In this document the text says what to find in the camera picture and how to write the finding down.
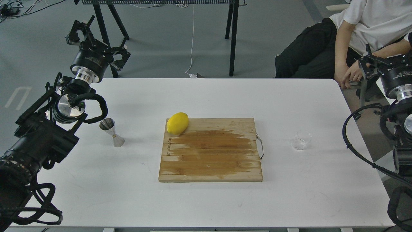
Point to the wooden cutting board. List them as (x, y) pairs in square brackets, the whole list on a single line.
[(212, 150)]

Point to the steel double jigger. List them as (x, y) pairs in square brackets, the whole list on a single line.
[(108, 125)]

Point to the yellow lemon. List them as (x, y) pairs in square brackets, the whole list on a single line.
[(177, 123)]

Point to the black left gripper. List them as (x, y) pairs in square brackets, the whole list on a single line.
[(91, 60)]

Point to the clear glass measuring cup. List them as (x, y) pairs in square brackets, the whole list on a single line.
[(301, 140)]

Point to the black metal frame table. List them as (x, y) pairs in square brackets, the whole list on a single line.
[(166, 41)]

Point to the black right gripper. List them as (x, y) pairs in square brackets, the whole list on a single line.
[(396, 80)]

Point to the grey office chair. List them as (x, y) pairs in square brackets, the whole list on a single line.
[(368, 90)]

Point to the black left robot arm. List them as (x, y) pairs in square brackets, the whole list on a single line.
[(46, 132)]

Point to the seated person white shirt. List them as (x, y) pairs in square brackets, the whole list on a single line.
[(333, 47)]

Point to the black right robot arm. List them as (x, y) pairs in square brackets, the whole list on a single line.
[(395, 120)]

